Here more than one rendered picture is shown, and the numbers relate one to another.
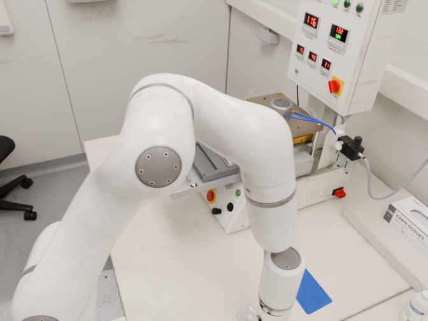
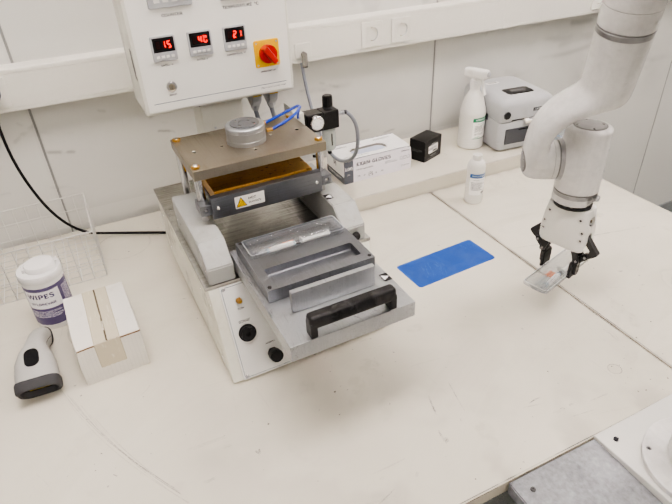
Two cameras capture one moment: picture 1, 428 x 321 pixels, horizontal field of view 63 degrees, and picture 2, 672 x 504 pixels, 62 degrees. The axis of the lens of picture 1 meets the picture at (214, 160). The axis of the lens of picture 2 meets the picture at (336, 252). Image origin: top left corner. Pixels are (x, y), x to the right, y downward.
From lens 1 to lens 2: 1.25 m
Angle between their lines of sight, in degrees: 70
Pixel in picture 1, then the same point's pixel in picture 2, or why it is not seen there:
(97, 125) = not seen: outside the picture
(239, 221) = not seen: hidden behind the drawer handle
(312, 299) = (472, 252)
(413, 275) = (426, 180)
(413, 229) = (378, 159)
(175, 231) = (391, 394)
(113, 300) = (573, 462)
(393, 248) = (392, 185)
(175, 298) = (529, 377)
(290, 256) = (587, 122)
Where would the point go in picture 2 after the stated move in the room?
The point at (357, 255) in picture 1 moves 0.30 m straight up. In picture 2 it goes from (395, 217) to (397, 113)
